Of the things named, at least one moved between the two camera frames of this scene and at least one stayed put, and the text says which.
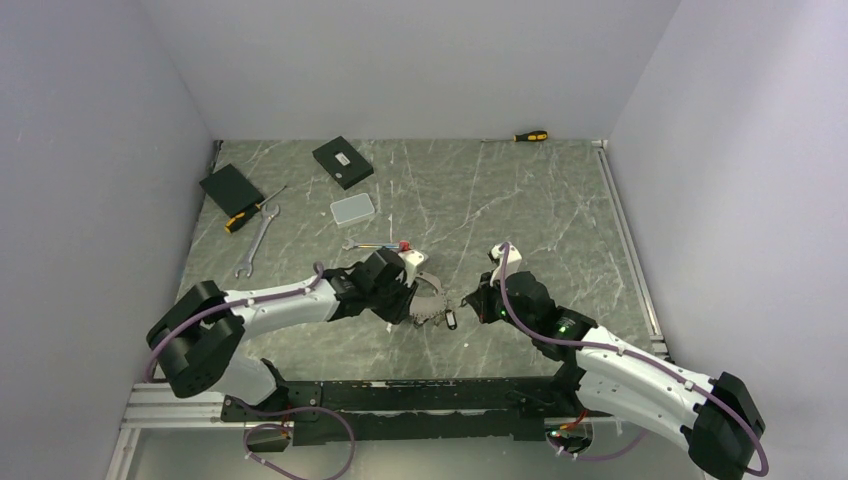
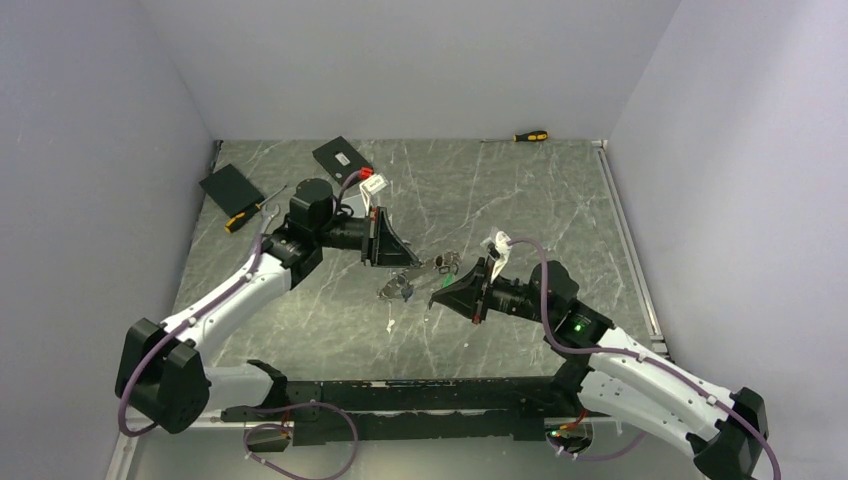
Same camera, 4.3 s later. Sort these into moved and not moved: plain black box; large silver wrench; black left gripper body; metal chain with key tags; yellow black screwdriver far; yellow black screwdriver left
Moved: metal chain with key tags; black left gripper body
Not moved: yellow black screwdriver left; plain black box; large silver wrench; yellow black screwdriver far
